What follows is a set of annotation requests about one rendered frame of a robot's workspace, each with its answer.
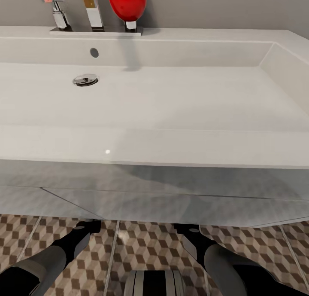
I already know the robot trunk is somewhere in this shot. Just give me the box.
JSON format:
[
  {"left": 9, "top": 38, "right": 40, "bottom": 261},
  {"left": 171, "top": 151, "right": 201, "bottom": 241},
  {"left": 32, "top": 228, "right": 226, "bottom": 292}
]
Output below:
[{"left": 124, "top": 270, "right": 185, "bottom": 296}]

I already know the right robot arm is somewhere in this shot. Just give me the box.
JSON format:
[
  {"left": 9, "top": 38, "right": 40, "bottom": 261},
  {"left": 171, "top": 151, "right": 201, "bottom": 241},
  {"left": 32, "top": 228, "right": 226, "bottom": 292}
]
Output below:
[{"left": 174, "top": 223, "right": 309, "bottom": 296}]

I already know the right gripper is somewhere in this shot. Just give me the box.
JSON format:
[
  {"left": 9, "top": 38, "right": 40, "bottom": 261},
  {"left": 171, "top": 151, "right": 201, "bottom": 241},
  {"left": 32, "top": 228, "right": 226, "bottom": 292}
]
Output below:
[{"left": 174, "top": 223, "right": 199, "bottom": 234}]

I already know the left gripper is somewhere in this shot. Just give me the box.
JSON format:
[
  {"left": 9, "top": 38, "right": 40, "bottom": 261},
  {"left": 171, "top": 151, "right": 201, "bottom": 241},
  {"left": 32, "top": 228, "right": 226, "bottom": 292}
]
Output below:
[{"left": 77, "top": 220, "right": 101, "bottom": 233}]

